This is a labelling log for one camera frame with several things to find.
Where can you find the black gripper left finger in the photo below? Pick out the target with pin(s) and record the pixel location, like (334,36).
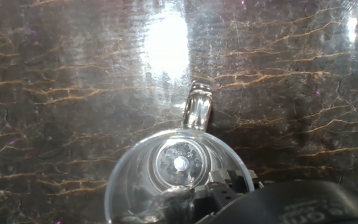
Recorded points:
(221,193)

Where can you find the clear plastic cup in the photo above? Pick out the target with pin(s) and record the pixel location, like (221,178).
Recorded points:
(154,174)

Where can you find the dark brown marble mat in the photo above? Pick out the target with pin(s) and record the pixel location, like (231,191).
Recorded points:
(42,93)

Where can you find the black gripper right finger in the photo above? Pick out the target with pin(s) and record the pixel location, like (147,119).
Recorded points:
(255,178)

